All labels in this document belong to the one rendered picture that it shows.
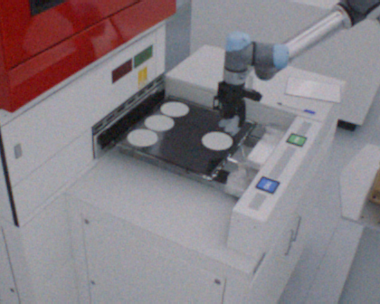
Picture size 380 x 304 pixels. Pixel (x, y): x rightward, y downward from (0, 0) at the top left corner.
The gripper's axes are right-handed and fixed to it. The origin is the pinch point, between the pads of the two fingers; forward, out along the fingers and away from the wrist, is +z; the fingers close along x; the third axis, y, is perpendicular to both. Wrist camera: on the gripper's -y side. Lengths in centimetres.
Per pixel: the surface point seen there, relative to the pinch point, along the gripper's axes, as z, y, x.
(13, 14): -55, 69, 5
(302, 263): 92, -51, 2
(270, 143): 3.6, -10.3, 7.4
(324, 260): 92, -62, 5
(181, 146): 1.6, 18.8, -3.0
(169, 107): 1.6, 10.2, -26.1
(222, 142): 1.5, 5.9, 1.6
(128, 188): 9.5, 39.2, 0.0
